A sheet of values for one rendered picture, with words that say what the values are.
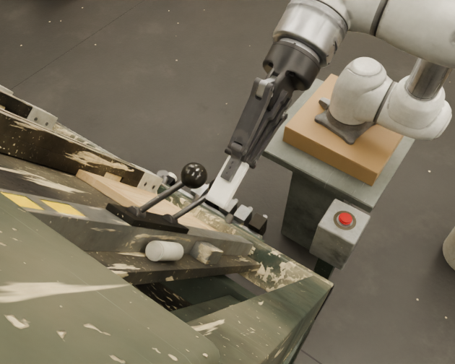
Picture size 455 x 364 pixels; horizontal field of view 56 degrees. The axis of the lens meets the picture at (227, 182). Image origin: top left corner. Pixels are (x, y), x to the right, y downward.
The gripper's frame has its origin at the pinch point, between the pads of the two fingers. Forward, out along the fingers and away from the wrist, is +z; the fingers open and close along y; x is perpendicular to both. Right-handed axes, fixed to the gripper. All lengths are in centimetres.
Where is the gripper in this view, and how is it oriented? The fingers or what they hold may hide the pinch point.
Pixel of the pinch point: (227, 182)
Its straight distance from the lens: 59.3
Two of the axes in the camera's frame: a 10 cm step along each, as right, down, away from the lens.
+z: -4.8, 8.8, -0.1
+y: 2.8, 1.7, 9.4
